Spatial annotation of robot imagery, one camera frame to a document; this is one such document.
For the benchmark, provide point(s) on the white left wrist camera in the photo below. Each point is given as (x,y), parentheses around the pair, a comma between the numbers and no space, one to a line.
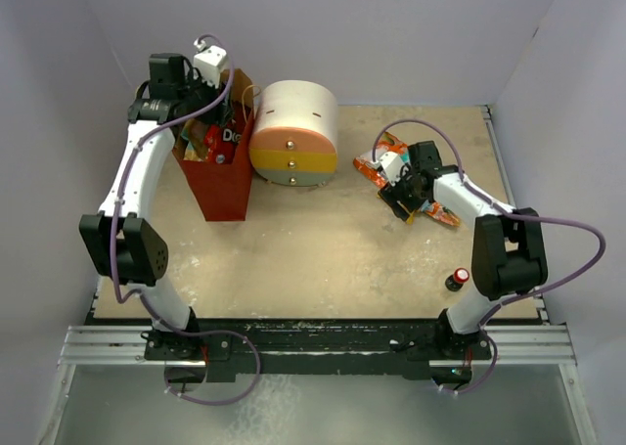
(210,61)

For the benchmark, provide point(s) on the gold foil snack bag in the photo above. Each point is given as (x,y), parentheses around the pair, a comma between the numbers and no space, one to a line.
(193,135)

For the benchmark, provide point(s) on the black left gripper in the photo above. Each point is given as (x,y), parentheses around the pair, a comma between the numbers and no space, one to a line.
(218,114)

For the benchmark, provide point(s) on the yellow M&M's candy pack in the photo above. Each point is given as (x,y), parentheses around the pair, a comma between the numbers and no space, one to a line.
(397,208)

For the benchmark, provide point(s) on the red emergency stop button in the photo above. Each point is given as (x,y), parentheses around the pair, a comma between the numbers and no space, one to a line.
(456,280)

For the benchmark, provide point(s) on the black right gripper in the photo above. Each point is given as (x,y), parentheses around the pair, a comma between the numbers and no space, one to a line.
(390,196)

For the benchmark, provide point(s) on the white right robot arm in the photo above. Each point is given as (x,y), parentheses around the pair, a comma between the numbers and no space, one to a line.
(508,255)

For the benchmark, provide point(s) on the red brown paper bag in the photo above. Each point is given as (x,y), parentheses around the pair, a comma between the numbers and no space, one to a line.
(222,191)

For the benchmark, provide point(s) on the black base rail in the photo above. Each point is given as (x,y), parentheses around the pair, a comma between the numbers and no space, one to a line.
(408,348)

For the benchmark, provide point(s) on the white round drawer cabinet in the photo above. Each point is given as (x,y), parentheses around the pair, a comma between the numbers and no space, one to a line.
(295,134)

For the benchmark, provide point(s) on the red Doritos chip bag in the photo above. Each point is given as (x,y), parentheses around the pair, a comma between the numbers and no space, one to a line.
(221,142)

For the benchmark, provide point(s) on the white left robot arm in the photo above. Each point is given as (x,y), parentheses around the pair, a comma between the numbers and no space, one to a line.
(121,242)

